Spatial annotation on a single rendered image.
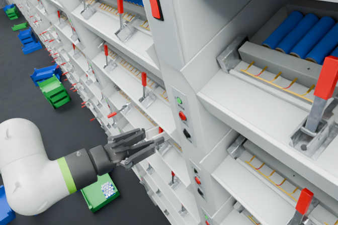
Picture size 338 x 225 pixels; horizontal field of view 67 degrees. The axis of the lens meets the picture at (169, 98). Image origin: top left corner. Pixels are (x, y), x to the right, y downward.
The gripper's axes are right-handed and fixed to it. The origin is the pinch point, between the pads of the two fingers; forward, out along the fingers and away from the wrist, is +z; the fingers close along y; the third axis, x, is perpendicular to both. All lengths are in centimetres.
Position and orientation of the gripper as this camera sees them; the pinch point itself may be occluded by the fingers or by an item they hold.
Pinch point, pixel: (159, 133)
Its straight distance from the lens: 76.2
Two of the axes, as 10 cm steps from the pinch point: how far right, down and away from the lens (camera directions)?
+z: 8.4, -3.2, 4.4
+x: -0.6, -8.5, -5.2
